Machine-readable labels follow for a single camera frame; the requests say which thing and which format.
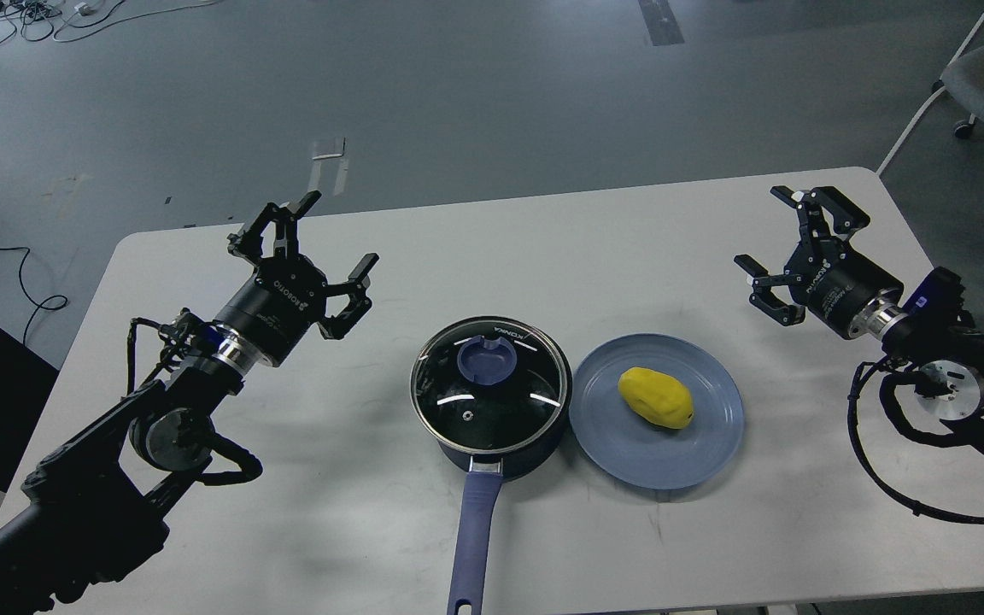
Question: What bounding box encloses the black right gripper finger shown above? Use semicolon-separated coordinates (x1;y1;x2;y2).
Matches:
734;254;807;326
770;185;871;266

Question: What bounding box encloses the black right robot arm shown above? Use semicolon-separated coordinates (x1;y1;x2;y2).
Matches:
735;185;984;525

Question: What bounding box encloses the dark blue saucepan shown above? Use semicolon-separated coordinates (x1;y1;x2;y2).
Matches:
410;317;573;615

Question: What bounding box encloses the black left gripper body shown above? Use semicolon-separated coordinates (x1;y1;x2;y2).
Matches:
215;256;327;367

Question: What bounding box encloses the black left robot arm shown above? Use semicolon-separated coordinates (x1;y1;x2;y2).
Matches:
0;190;378;614

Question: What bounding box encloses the cable bundle on floor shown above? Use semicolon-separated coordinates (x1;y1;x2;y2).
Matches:
0;0;224;54

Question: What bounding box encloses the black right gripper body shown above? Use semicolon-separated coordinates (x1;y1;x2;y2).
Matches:
804;250;905;340

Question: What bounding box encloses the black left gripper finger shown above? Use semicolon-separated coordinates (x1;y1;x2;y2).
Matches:
229;190;323;266
318;253;379;340

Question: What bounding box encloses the glass pot lid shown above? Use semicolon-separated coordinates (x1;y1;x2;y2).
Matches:
409;316;571;454

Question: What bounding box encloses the blue plate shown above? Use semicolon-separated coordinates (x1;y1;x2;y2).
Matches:
570;332;743;490

